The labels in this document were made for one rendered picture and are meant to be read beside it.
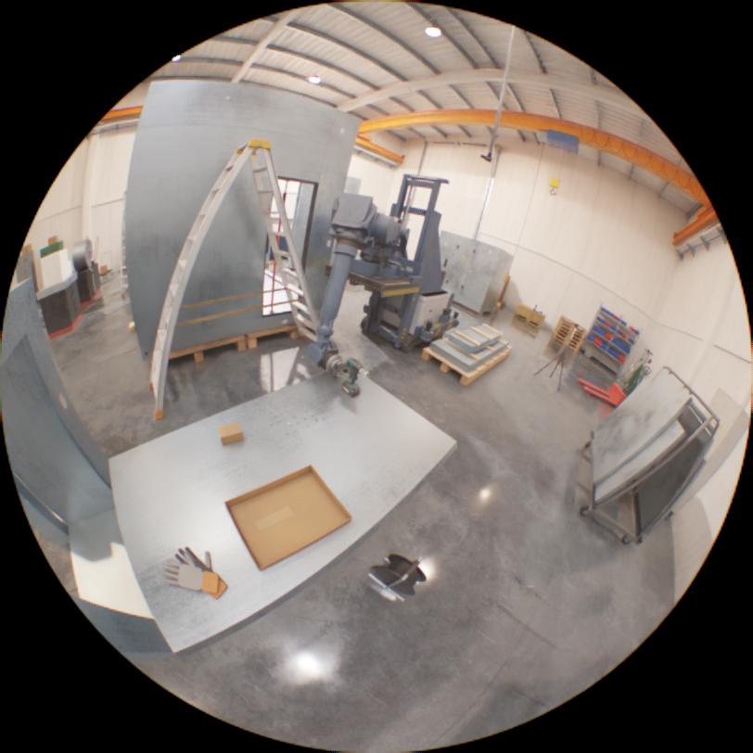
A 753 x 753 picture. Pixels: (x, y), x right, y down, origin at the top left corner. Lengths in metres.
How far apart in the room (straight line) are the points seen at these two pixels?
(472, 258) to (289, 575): 7.63
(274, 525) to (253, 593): 0.30
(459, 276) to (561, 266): 5.28
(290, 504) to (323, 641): 0.91
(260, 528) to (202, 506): 0.27
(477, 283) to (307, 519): 7.22
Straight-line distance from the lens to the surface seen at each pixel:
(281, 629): 1.66
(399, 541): 1.81
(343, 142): 3.63
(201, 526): 1.14
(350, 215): 1.78
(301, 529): 1.05
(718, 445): 4.95
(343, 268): 1.73
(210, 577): 1.03
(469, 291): 7.67
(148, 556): 1.20
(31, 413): 1.64
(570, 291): 11.41
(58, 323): 6.31
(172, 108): 3.14
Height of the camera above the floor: 1.65
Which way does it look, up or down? 33 degrees down
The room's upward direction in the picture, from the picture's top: 14 degrees clockwise
